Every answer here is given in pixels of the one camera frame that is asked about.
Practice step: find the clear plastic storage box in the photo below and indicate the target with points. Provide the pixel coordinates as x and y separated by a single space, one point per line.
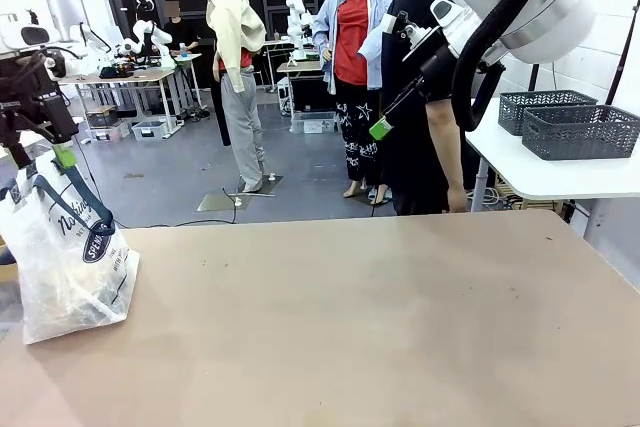
314 123
107 132
149 129

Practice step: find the dark grey plastic basket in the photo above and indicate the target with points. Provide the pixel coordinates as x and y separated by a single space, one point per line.
580 134
545 102

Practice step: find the mannequin with cream hoodie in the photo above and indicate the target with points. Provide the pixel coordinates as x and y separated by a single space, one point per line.
232 32

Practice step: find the small wooden-top background desk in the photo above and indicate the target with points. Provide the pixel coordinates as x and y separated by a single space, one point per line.
300 67

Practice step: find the person's right hand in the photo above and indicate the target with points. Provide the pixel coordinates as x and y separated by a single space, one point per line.
456 201

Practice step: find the metal mannequin base plate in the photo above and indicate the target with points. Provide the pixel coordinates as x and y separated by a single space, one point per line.
215 202

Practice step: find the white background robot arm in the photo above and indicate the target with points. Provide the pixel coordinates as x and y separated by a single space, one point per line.
298 22
150 34

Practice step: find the light wooden slat crate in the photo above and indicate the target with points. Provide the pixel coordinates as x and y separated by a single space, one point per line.
530 204

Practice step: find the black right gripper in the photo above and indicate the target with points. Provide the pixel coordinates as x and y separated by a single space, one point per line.
437 69

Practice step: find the person's right forearm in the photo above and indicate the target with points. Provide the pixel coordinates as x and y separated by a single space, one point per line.
451 167

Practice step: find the wooden-top desk white legs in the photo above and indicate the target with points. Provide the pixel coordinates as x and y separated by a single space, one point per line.
145 76

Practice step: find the person in black clothes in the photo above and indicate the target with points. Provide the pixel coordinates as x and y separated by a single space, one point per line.
410 72

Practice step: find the background person in black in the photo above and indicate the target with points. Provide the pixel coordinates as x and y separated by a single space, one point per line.
182 34

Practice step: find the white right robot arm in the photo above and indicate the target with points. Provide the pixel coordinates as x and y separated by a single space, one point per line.
540 7

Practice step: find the white side table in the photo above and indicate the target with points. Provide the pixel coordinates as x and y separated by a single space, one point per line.
515 172

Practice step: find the black slanted light stand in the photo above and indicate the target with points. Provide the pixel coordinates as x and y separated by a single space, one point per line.
618 72

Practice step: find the mannequin with star-print trousers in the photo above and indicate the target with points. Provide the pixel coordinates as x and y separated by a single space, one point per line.
352 37

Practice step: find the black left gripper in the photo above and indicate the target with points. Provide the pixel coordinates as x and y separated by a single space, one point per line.
25 97

